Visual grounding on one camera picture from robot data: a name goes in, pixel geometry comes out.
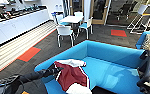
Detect maroon and white jacket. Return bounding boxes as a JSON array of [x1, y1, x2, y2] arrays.
[[54, 58, 94, 94]]

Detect large blue sofa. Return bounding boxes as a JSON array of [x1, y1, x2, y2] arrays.
[[34, 39, 150, 94]]

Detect white chair teal seat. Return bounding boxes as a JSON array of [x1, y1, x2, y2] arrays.
[[78, 17, 94, 40]]

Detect white round table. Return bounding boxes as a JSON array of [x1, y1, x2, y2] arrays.
[[59, 15, 84, 25]]

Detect white kitchen counter cabinets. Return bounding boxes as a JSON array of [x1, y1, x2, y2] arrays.
[[0, 8, 51, 50]]

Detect wooden framed glass door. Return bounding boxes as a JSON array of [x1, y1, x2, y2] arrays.
[[70, 0, 85, 16], [90, 0, 110, 26]]

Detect small blue sofa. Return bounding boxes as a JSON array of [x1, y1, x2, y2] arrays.
[[135, 30, 150, 51]]

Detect black office chair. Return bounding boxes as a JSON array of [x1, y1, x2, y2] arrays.
[[115, 3, 132, 21]]

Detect white high stool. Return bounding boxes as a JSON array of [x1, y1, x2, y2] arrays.
[[126, 3, 149, 34]]

